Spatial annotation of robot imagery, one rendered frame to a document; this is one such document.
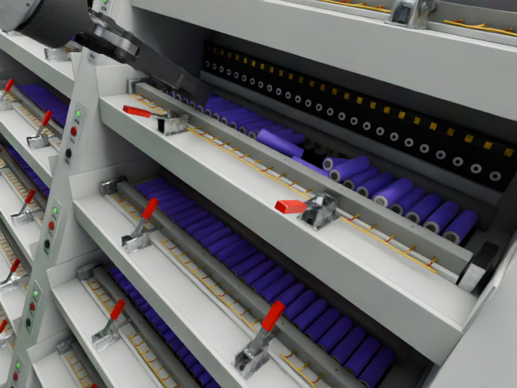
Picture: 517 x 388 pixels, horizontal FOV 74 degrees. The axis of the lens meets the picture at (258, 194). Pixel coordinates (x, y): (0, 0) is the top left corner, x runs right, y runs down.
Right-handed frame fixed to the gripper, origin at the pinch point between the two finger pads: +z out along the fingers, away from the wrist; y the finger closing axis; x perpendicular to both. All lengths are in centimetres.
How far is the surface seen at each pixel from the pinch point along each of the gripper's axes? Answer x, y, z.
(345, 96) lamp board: 9.0, 17.3, 12.0
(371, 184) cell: -0.6, 27.8, 8.2
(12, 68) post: -17, -88, 10
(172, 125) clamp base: -5.9, 1.0, 0.6
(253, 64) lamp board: 9.0, -1.1, 12.0
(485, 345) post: -7.8, 44.0, -0.6
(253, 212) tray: -9.7, 20.1, 0.4
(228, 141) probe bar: -4.0, 9.1, 3.6
